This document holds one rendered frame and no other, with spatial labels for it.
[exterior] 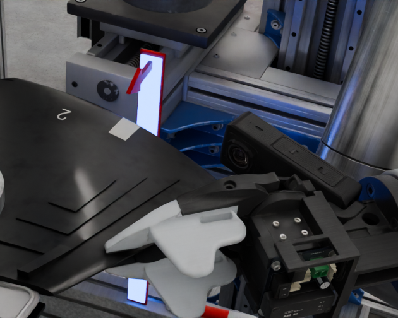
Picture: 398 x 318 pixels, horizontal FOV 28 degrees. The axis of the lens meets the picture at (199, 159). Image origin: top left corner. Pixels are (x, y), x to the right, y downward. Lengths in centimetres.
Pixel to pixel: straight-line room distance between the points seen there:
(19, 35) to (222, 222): 288
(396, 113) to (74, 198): 28
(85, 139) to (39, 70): 248
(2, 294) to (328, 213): 22
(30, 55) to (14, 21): 31
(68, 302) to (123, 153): 38
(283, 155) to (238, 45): 74
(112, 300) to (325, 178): 43
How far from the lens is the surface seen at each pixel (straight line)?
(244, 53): 129
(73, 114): 66
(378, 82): 68
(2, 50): 206
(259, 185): 53
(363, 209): 59
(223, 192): 52
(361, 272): 54
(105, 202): 57
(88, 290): 96
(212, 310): 93
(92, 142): 63
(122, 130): 66
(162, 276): 55
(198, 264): 50
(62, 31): 340
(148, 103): 77
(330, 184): 58
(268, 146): 59
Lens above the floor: 154
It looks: 35 degrees down
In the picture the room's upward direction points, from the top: 6 degrees clockwise
